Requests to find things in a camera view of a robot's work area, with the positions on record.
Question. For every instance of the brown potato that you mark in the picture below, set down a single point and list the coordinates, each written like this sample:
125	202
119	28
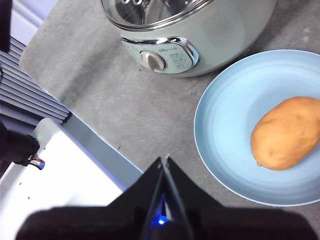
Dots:
287	132

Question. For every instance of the blue round plate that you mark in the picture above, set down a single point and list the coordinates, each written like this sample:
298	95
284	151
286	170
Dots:
225	120

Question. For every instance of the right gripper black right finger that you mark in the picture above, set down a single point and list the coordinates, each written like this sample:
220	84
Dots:
237	225

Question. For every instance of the white flat base housing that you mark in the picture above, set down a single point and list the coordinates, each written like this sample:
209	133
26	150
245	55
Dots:
70	180

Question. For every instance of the ribbed grey metal panel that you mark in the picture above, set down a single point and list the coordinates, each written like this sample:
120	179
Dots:
25	87

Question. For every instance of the black upright post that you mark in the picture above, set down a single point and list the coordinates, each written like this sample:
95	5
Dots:
5	25

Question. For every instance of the white rounded camera unit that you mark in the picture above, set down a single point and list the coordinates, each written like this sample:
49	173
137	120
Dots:
48	132

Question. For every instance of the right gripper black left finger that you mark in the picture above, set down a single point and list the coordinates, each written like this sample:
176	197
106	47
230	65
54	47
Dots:
100	225

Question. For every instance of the pale green electric steamer pot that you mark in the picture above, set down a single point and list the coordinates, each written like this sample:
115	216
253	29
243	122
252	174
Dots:
220	37

